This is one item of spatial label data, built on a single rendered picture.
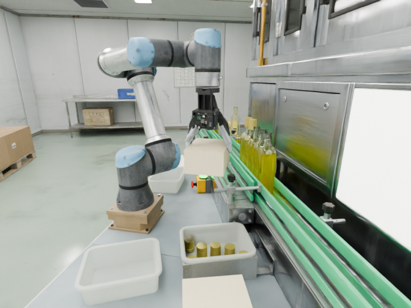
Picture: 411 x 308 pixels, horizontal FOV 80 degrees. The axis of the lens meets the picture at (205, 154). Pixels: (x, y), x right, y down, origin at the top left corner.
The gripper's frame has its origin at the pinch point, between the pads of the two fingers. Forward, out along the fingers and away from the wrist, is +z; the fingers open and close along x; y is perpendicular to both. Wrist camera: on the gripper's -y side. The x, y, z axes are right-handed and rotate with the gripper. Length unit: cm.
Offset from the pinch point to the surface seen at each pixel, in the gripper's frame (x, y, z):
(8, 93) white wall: -489, -349, 10
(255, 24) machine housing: 11, -81, -51
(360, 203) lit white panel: 42.1, 11.9, 8.0
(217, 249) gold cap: 5.0, 10.4, 29.5
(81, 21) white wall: -402, -491, -146
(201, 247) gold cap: 0.0, 11.1, 28.8
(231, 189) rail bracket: 7.6, -2.5, 14.1
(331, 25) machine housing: 36, -18, -39
